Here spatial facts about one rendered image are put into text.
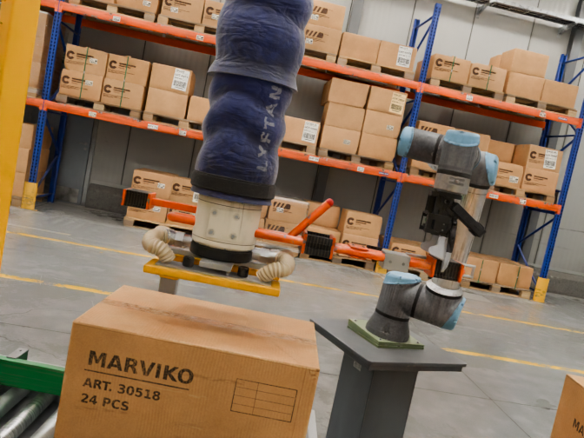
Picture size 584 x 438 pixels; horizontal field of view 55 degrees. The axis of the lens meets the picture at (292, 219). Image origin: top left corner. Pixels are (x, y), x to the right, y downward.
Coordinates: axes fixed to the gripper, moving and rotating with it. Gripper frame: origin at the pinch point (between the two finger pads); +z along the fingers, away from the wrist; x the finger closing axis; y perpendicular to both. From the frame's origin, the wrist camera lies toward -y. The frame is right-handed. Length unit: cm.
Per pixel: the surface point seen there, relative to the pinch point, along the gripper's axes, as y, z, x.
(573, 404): -52, 34, -11
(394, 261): 13.3, 0.6, 3.7
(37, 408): 106, 68, -13
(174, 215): 73, 0, 5
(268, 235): 47.5, 0.5, 4.3
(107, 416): 77, 49, 21
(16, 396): 115, 69, -18
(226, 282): 55, 13, 16
